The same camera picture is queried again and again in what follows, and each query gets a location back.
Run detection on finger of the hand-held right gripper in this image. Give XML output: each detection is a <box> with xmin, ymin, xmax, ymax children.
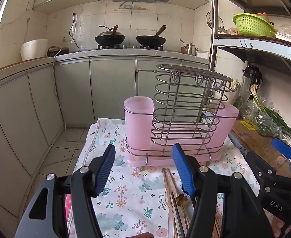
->
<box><xmin>272</xmin><ymin>137</ymin><xmax>291</xmax><ymax>179</ymax></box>
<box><xmin>245</xmin><ymin>151</ymin><xmax>291</xmax><ymax>194</ymax></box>

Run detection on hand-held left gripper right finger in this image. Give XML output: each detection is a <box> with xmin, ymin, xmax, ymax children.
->
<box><xmin>172</xmin><ymin>143</ymin><xmax>275</xmax><ymax>238</ymax></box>

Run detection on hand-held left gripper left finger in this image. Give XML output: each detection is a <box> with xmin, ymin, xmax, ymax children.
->
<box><xmin>14</xmin><ymin>144</ymin><xmax>116</xmax><ymax>238</ymax></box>

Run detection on brown wooden chopstick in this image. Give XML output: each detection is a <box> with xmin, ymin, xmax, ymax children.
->
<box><xmin>167</xmin><ymin>168</ymin><xmax>187</xmax><ymax>238</ymax></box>
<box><xmin>162</xmin><ymin>169</ymin><xmax>178</xmax><ymax>238</ymax></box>

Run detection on dark thin chopstick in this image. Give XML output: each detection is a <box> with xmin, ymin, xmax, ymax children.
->
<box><xmin>172</xmin><ymin>196</ymin><xmax>186</xmax><ymax>238</ymax></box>

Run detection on round pink plastic cup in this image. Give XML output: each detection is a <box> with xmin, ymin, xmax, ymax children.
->
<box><xmin>123</xmin><ymin>97</ymin><xmax>155</xmax><ymax>163</ymax></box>

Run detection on metal wire utensil rack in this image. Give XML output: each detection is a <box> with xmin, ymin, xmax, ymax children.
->
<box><xmin>124</xmin><ymin>64</ymin><xmax>239</xmax><ymax>172</ymax></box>

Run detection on cardboard box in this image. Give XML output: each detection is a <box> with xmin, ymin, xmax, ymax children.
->
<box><xmin>228</xmin><ymin>119</ymin><xmax>291</xmax><ymax>179</ymax></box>

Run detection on pink plastic drip tray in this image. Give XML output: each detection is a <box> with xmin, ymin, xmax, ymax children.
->
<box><xmin>127</xmin><ymin>151</ymin><xmax>222</xmax><ymax>167</ymax></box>

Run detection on plastic bag of greens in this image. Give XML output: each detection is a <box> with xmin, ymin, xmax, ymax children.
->
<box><xmin>241</xmin><ymin>99</ymin><xmax>285</xmax><ymax>137</ymax></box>

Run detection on floral printed cloth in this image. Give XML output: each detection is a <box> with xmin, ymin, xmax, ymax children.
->
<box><xmin>66</xmin><ymin>118</ymin><xmax>267</xmax><ymax>238</ymax></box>

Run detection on scallions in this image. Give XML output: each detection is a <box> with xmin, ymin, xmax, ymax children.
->
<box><xmin>250</xmin><ymin>84</ymin><xmax>291</xmax><ymax>139</ymax></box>

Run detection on black blender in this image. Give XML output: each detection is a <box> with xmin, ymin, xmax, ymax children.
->
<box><xmin>241</xmin><ymin>66</ymin><xmax>264</xmax><ymax>97</ymax></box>

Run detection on grey kitchen base cabinets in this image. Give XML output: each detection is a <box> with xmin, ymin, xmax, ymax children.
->
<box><xmin>0</xmin><ymin>55</ymin><xmax>210</xmax><ymax>211</ymax></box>

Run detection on white tray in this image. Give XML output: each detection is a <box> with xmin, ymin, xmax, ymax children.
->
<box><xmin>273</xmin><ymin>23</ymin><xmax>291</xmax><ymax>46</ymax></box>

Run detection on steel kettle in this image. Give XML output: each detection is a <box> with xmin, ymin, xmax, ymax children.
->
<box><xmin>185</xmin><ymin>43</ymin><xmax>197</xmax><ymax>56</ymax></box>

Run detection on green plastic basket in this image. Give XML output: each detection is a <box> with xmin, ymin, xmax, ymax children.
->
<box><xmin>233</xmin><ymin>13</ymin><xmax>276</xmax><ymax>37</ymax></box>

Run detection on gas stove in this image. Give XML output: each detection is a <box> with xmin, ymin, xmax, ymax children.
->
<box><xmin>97</xmin><ymin>44</ymin><xmax>163</xmax><ymax>50</ymax></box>

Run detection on dark basket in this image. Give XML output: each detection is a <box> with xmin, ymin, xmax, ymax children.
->
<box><xmin>47</xmin><ymin>46</ymin><xmax>69</xmax><ymax>57</ymax></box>

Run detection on black wok with lid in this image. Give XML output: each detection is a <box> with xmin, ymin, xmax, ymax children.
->
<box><xmin>94</xmin><ymin>25</ymin><xmax>126</xmax><ymax>45</ymax></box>

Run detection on metal shelf rack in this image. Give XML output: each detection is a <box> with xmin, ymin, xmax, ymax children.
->
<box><xmin>207</xmin><ymin>0</ymin><xmax>291</xmax><ymax>80</ymax></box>

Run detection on white round container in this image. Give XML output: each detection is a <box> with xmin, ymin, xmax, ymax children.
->
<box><xmin>21</xmin><ymin>39</ymin><xmax>48</xmax><ymax>61</ymax></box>

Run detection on metal skimmer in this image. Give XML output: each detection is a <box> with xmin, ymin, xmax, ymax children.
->
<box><xmin>205</xmin><ymin>11</ymin><xmax>224</xmax><ymax>34</ymax></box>

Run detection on gold flower-handled utensil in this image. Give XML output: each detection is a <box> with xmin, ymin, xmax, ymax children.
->
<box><xmin>176</xmin><ymin>194</ymin><xmax>189</xmax><ymax>228</ymax></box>

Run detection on white cable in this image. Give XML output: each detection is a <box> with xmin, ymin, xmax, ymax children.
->
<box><xmin>38</xmin><ymin>48</ymin><xmax>86</xmax><ymax>164</ymax></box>

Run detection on black wok wooden handle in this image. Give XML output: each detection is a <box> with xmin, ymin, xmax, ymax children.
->
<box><xmin>136</xmin><ymin>25</ymin><xmax>167</xmax><ymax>46</ymax></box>

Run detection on black power cable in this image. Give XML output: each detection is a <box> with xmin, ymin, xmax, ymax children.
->
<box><xmin>69</xmin><ymin>12</ymin><xmax>80</xmax><ymax>52</ymax></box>

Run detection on clear wall shelf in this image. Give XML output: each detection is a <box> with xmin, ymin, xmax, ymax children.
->
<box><xmin>114</xmin><ymin>1</ymin><xmax>148</xmax><ymax>12</ymax></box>

